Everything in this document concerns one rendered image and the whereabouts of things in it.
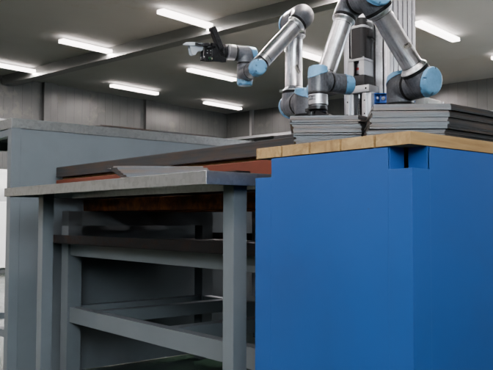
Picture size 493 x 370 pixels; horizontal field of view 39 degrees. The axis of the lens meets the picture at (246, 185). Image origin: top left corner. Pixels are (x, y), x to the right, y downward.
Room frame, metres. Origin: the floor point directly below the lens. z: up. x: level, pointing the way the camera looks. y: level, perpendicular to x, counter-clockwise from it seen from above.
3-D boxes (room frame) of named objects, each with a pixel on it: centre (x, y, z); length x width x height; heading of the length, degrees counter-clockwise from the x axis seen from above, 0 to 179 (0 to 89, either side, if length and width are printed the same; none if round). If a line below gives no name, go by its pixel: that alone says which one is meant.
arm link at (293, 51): (3.38, -0.23, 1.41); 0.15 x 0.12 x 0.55; 23
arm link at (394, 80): (2.92, -0.66, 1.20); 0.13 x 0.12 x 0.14; 29
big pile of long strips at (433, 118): (1.55, -0.45, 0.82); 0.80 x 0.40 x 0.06; 130
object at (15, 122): (3.41, 0.64, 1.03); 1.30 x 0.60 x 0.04; 130
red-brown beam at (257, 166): (2.29, 0.26, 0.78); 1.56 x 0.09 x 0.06; 40
